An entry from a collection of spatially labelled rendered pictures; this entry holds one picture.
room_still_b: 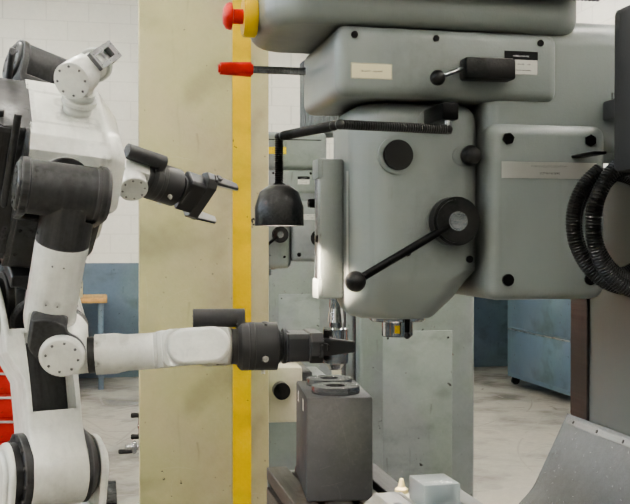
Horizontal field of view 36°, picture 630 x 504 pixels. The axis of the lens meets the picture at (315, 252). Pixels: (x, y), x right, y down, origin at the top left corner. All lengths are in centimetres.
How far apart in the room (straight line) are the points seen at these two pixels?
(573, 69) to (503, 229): 26
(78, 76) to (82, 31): 891
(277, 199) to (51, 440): 73
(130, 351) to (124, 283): 869
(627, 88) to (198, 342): 85
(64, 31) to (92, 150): 893
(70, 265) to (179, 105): 159
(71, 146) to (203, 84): 151
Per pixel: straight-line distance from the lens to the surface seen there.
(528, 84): 147
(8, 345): 193
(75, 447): 191
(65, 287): 169
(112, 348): 175
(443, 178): 143
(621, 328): 165
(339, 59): 139
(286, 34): 147
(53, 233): 166
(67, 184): 163
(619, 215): 165
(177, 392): 321
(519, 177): 145
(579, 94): 152
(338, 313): 180
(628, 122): 129
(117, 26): 1068
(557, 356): 901
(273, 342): 176
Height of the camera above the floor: 143
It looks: 1 degrees down
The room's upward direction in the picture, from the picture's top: straight up
